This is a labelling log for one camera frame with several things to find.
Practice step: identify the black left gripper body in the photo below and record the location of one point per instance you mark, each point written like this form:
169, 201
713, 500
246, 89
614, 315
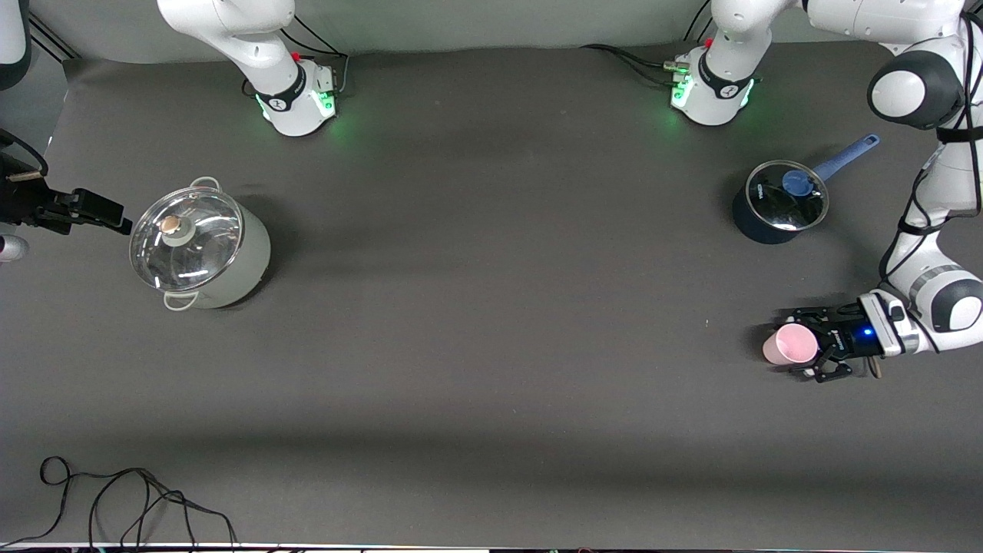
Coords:
847, 338

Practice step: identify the grey stock pot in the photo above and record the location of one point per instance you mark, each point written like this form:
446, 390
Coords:
249, 261

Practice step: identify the dark blue saucepan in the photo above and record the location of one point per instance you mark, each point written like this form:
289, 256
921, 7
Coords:
749, 223

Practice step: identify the pink plastic cup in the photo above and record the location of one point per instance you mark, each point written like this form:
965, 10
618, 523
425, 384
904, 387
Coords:
791, 345

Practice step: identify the glass lid with tan knob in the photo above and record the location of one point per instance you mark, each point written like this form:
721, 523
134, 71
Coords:
184, 238

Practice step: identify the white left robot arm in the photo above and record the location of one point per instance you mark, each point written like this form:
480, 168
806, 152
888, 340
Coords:
944, 177

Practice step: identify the glass lid with blue knob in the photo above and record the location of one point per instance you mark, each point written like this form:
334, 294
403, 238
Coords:
776, 201

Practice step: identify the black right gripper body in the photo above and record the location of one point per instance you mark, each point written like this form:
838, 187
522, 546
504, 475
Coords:
23, 201

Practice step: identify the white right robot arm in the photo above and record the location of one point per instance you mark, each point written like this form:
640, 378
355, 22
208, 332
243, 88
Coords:
284, 92

